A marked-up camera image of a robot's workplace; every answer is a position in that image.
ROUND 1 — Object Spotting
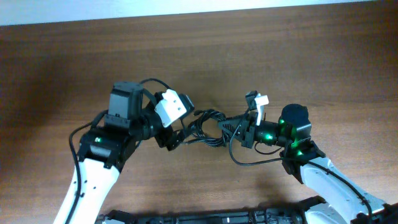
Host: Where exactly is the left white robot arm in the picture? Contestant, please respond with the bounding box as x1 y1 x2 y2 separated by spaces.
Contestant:
54 82 194 223

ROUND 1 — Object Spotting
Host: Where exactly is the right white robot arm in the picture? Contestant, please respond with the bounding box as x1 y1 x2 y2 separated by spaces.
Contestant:
218 104 397 223

